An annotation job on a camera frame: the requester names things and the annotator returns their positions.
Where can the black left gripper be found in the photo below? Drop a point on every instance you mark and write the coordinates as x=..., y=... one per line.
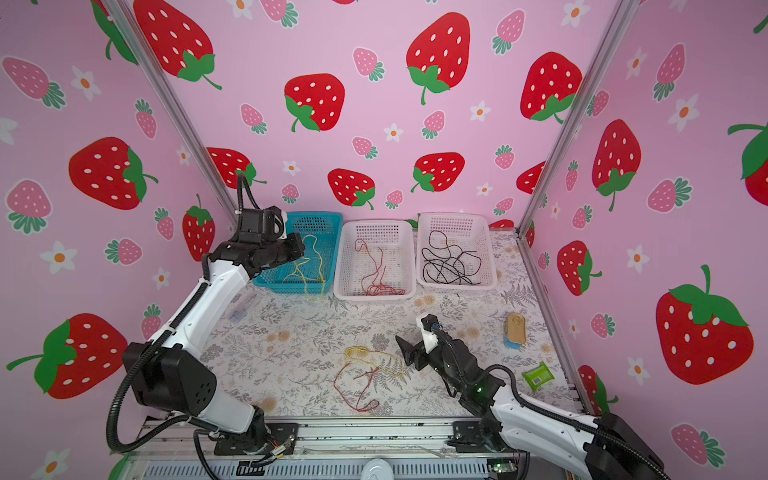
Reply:
x=295, y=245

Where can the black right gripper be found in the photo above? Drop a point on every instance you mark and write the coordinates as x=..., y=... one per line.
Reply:
x=411, y=350

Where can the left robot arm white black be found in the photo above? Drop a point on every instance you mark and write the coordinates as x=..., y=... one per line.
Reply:
x=166, y=373

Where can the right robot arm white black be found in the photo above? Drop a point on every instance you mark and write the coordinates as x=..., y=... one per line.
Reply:
x=603, y=447

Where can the teal plastic basket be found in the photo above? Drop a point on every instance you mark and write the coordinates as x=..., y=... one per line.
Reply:
x=313, y=274

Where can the clear plastic bag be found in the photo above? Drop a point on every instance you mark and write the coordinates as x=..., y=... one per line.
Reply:
x=243, y=306

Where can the green wipes packet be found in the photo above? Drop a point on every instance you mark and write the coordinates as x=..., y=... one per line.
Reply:
x=538, y=376

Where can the white basket right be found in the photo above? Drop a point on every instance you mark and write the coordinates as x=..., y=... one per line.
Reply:
x=454, y=254

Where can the white basket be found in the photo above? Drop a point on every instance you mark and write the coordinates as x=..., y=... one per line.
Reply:
x=454, y=254
x=376, y=261

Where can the white basket middle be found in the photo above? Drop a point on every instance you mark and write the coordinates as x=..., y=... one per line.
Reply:
x=376, y=261

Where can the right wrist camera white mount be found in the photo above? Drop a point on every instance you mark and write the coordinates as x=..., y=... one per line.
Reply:
x=429, y=324

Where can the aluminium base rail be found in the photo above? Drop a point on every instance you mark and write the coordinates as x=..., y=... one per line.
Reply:
x=346, y=448

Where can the aluminium corner post right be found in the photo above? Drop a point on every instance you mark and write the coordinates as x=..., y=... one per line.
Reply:
x=616, y=29

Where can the aluminium corner post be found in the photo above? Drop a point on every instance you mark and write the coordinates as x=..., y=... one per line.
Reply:
x=616, y=29
x=128, y=26

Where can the aluminium corner post left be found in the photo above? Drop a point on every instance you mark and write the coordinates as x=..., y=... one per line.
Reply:
x=128, y=26

